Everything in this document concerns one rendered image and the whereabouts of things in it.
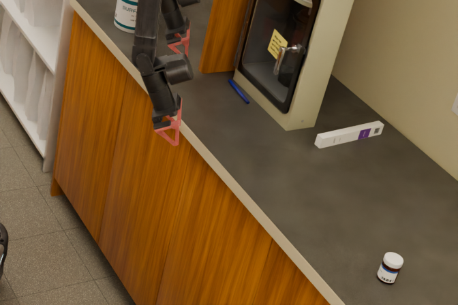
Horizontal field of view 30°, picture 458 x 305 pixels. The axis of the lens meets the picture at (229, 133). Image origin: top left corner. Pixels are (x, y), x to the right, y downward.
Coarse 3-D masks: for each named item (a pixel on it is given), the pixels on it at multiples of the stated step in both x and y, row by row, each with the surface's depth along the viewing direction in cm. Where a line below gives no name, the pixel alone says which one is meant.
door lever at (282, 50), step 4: (292, 44) 252; (280, 48) 249; (284, 48) 249; (288, 48) 250; (292, 48) 251; (296, 48) 251; (280, 52) 249; (284, 52) 249; (280, 56) 250; (280, 60) 250; (276, 64) 252; (280, 64) 251; (276, 68) 252; (280, 68) 252; (276, 72) 252
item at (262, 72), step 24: (264, 0) 261; (288, 0) 251; (312, 0) 242; (264, 24) 263; (288, 24) 253; (312, 24) 243; (264, 48) 264; (240, 72) 277; (264, 72) 266; (288, 72) 255; (264, 96) 267; (288, 96) 257
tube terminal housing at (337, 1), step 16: (336, 0) 242; (352, 0) 246; (320, 16) 242; (336, 16) 246; (320, 32) 246; (336, 32) 249; (320, 48) 250; (336, 48) 253; (320, 64) 254; (240, 80) 280; (304, 80) 254; (320, 80) 258; (256, 96) 273; (304, 96) 258; (320, 96) 262; (272, 112) 267; (288, 112) 260; (304, 112) 262; (288, 128) 262
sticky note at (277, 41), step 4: (276, 32) 258; (272, 36) 260; (276, 36) 259; (280, 36) 257; (272, 40) 261; (276, 40) 259; (280, 40) 257; (284, 40) 255; (272, 44) 261; (276, 44) 259; (280, 44) 257; (284, 44) 256; (268, 48) 263; (272, 48) 261; (276, 48) 259; (272, 52) 261; (276, 52) 259; (276, 56) 260
